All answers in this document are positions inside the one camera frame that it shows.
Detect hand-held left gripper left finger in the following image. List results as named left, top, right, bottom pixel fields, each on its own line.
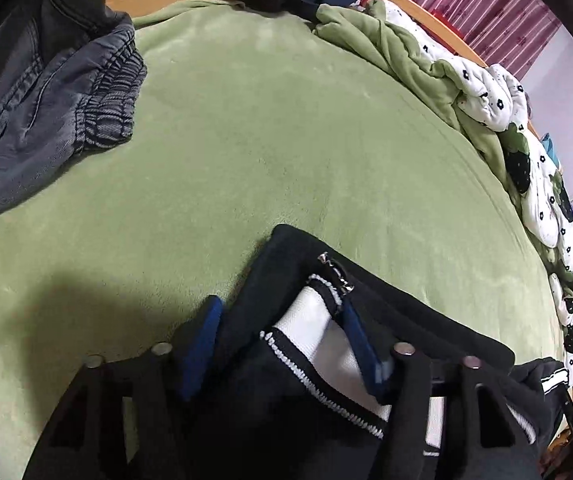
left=24, top=296, right=224, bottom=480

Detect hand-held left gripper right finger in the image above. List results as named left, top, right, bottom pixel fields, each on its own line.
left=341, top=304, right=542, bottom=480

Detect black pants with white stripes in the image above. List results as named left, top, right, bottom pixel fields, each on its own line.
left=181, top=224, right=573, bottom=480

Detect grey denim pants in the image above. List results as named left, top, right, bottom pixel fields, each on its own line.
left=0, top=0, right=148, bottom=231

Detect green fleece blanket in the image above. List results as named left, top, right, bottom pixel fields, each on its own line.
left=0, top=0, right=567, bottom=480

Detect teal item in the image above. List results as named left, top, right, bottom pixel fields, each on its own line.
left=540, top=132, right=563, bottom=167

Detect white green printed quilt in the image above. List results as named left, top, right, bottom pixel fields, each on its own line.
left=313, top=0, right=573, bottom=391

